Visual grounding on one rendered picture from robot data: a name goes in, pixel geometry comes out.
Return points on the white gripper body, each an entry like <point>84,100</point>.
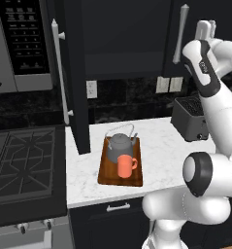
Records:
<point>204,29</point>

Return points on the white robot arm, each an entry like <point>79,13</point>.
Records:
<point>214,129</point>

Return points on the dark cabinet door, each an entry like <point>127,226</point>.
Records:
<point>76,81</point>
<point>211,13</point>

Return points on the grey metal kettle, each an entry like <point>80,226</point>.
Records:
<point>120,146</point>

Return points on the orange mug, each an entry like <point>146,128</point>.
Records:
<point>124,166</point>

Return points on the brown wooden tray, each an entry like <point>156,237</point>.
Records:
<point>105,171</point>

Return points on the dark grey toaster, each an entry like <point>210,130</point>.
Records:
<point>188,121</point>

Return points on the silver microwave oven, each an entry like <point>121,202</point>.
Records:
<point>26,42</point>

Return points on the dark drawer front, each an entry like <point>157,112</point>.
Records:
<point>101,227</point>

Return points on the black gas hob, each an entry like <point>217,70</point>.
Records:
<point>23,168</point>

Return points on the silver stove knob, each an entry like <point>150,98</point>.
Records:
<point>22,228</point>
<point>48,224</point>

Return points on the silver oven front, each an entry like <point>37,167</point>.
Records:
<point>30,240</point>

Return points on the white wall switch plate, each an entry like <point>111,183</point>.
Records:
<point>176,84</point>
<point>162,84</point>

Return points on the dark wall cabinet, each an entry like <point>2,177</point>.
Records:
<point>124,39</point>

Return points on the white wall power outlet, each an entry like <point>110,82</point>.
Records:
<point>92,89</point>

